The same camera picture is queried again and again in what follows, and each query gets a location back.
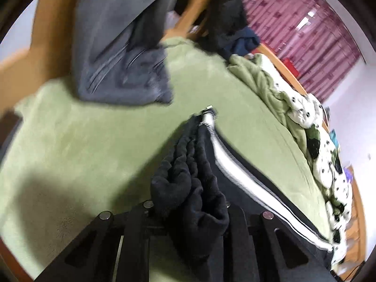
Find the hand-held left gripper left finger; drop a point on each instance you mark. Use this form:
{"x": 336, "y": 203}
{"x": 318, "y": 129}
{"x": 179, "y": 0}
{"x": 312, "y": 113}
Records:
{"x": 137, "y": 226}

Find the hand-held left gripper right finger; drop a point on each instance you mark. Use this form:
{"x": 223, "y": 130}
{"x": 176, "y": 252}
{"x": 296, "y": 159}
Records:
{"x": 238, "y": 236}

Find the black pants with white stripe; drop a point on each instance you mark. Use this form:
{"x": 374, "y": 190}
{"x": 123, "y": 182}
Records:
{"x": 191, "y": 182}

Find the green bed sheet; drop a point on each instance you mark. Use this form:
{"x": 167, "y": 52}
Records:
{"x": 88, "y": 138}

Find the purple fluffy item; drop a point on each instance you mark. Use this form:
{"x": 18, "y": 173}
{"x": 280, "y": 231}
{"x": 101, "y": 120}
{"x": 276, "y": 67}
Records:
{"x": 349, "y": 174}

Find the teal patterned pillow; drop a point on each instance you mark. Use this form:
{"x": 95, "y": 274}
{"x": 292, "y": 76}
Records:
{"x": 333, "y": 137}

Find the white floral quilt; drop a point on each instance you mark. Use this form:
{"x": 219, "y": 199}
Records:
{"x": 296, "y": 102}

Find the crumpled green fleece blanket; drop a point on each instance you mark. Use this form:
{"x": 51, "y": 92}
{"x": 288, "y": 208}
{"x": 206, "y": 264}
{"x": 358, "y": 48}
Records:
{"x": 264, "y": 82}

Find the grey garment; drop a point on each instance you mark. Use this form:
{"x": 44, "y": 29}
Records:
{"x": 117, "y": 50}

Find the red box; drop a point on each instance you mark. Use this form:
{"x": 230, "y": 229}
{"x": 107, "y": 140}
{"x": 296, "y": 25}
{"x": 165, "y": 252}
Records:
{"x": 291, "y": 67}

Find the navy blue garment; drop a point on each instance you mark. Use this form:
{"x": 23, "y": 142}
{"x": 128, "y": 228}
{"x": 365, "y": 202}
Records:
{"x": 246, "y": 42}

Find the black jacket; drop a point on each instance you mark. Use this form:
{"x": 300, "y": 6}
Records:
{"x": 226, "y": 14}

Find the red striped curtain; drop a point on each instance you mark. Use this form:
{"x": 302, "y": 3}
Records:
{"x": 293, "y": 20}

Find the wooden bed frame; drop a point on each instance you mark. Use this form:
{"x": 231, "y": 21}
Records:
{"x": 50, "y": 20}

